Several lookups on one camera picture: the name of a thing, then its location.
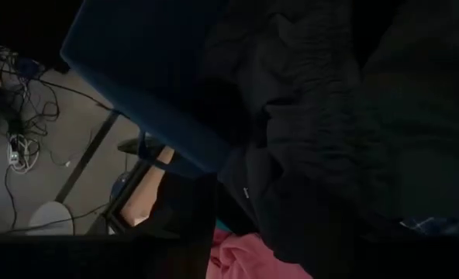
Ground white power strip with cables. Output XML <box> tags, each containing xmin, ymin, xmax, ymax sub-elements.
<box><xmin>5</xmin><ymin>133</ymin><xmax>41</xmax><ymax>174</ymax></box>

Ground blue plaid shirt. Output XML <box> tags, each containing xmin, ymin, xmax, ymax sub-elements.
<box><xmin>399</xmin><ymin>215</ymin><xmax>459</xmax><ymax>236</ymax></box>

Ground black metal table frame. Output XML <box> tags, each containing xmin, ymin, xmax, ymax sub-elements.
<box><xmin>85</xmin><ymin>137</ymin><xmax>184</xmax><ymax>236</ymax></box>

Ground black garment with tag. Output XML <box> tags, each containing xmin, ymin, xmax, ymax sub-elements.
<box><xmin>216</xmin><ymin>146</ymin><xmax>269</xmax><ymax>233</ymax></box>

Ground large dark slate garment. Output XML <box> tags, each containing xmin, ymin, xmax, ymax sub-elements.
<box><xmin>198</xmin><ymin>0</ymin><xmax>459</xmax><ymax>279</ymax></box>

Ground teal garment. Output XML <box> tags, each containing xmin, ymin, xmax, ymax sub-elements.
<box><xmin>215</xmin><ymin>219</ymin><xmax>234</xmax><ymax>233</ymax></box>

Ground white round floor lamp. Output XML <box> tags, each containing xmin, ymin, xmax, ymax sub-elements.
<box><xmin>26</xmin><ymin>200</ymin><xmax>76</xmax><ymax>236</ymax></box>

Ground navy white striped fabric bin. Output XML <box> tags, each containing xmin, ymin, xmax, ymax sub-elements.
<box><xmin>60</xmin><ymin>0</ymin><xmax>256</xmax><ymax>180</ymax></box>

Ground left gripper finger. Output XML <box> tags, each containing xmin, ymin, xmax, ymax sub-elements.
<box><xmin>112</xmin><ymin>174</ymin><xmax>217</xmax><ymax>279</ymax></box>

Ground coral pink garment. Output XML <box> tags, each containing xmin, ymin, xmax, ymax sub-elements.
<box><xmin>205</xmin><ymin>227</ymin><xmax>315</xmax><ymax>279</ymax></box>

